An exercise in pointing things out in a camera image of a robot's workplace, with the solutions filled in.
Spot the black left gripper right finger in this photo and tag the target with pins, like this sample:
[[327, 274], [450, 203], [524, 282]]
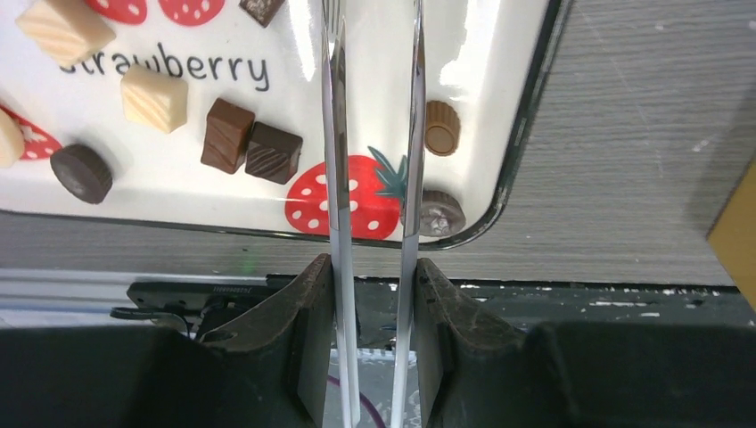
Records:
[[477, 370]]

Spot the white square chocolate upper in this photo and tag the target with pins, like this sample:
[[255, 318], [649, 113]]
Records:
[[67, 31]]

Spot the dark round chocolate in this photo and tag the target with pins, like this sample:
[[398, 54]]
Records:
[[82, 172]]

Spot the white square chocolate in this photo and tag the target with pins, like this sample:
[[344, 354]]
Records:
[[153, 99], [67, 31]]

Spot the brown square chocolate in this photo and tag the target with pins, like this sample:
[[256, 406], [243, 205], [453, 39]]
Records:
[[226, 136]]

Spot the brown round chocolate cup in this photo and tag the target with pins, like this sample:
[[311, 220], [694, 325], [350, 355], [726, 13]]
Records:
[[442, 129]]

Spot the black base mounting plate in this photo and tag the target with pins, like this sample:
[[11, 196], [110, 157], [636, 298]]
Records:
[[521, 303]]

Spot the gold tin box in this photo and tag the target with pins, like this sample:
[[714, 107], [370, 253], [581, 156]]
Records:
[[732, 236]]

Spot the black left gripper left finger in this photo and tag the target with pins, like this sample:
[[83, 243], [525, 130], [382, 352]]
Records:
[[183, 355]]

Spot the silver metal tongs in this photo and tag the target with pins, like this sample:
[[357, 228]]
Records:
[[334, 112]]

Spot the white strawberry print tray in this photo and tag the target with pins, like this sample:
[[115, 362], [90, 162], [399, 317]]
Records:
[[377, 119]]

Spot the dark round chocolate corner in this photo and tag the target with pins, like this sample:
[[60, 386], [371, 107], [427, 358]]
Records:
[[441, 215]]

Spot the dark square chocolate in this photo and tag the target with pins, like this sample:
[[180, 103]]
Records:
[[272, 154]]

